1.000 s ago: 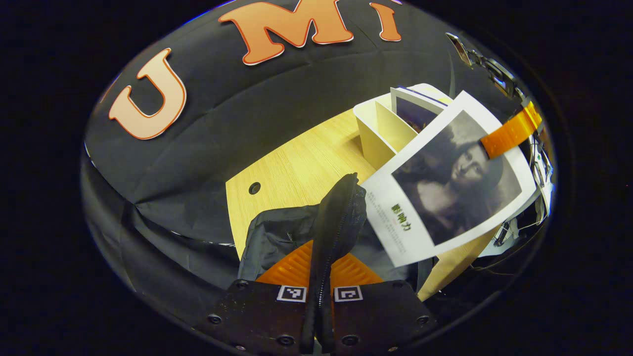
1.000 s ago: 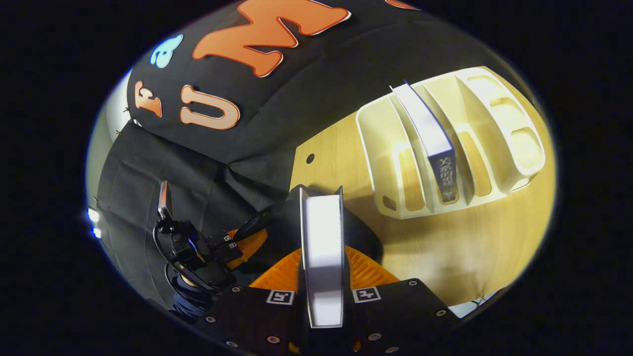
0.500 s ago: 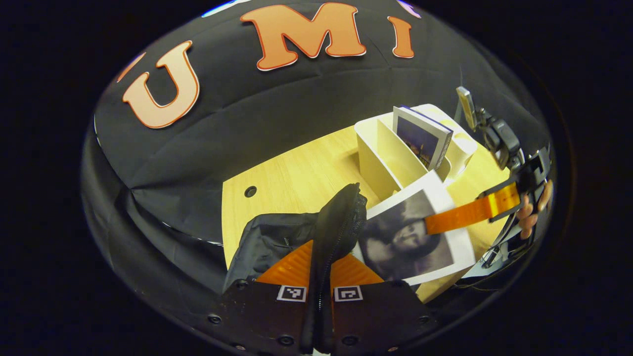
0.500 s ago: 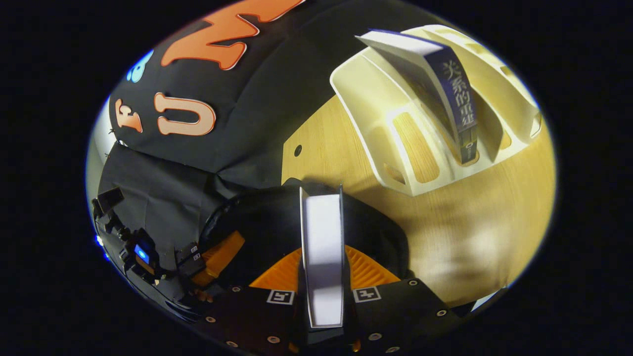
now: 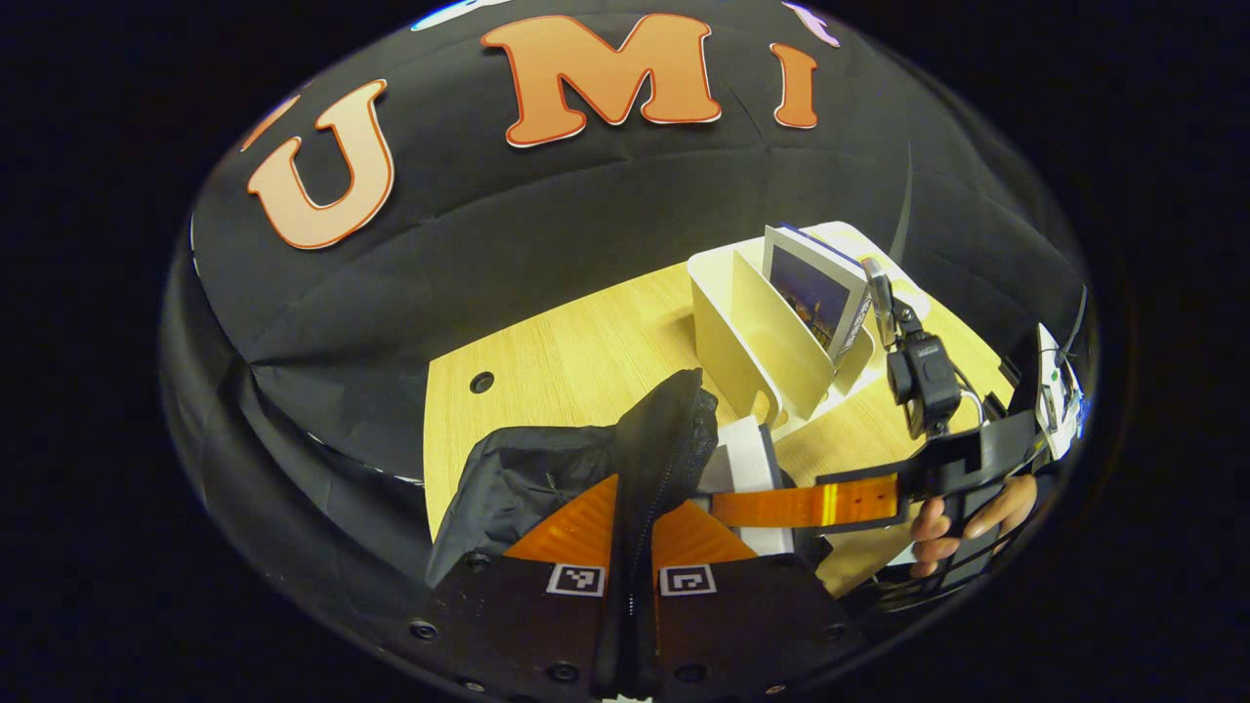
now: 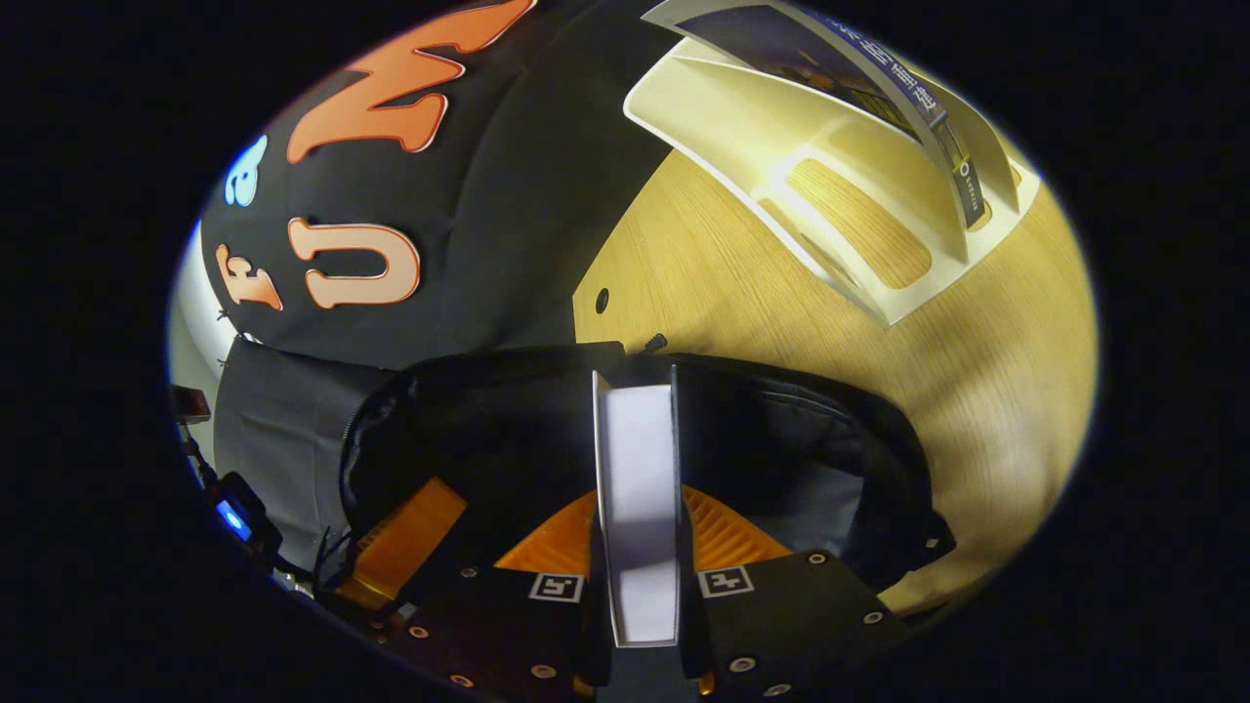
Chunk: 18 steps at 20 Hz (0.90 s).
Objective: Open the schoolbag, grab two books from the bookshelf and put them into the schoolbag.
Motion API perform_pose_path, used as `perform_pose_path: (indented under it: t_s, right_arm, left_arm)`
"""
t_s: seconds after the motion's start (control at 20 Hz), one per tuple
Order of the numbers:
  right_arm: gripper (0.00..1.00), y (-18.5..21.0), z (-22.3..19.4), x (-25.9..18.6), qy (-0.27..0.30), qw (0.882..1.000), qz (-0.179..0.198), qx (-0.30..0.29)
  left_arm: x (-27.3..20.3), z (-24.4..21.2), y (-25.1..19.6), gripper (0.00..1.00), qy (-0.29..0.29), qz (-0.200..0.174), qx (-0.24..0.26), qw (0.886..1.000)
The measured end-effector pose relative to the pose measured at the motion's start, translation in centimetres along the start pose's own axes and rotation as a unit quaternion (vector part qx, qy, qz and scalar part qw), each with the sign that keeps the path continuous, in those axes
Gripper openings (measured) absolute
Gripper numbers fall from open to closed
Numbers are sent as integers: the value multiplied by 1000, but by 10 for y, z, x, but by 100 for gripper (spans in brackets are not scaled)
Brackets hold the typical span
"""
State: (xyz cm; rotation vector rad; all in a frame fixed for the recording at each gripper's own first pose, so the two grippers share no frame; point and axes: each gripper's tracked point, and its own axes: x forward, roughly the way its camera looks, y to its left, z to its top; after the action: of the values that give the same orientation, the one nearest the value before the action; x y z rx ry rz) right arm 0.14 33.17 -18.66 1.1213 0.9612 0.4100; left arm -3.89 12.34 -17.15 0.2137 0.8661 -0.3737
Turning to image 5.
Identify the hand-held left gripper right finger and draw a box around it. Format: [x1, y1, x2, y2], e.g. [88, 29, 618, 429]
[649, 498, 870, 699]

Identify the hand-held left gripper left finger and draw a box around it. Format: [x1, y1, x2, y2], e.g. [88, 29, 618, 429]
[405, 474, 621, 699]

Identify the dark cover book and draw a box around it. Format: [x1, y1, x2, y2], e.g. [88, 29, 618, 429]
[695, 417, 797, 558]

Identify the blue spine book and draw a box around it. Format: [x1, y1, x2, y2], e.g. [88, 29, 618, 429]
[762, 225, 877, 364]

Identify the black schoolbag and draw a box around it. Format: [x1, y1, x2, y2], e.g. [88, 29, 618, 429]
[425, 368, 831, 699]

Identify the white bookshelf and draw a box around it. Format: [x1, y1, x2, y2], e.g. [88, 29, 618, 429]
[687, 222, 934, 431]

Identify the thin grey upright strip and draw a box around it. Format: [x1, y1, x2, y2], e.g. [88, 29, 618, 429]
[894, 142, 916, 265]

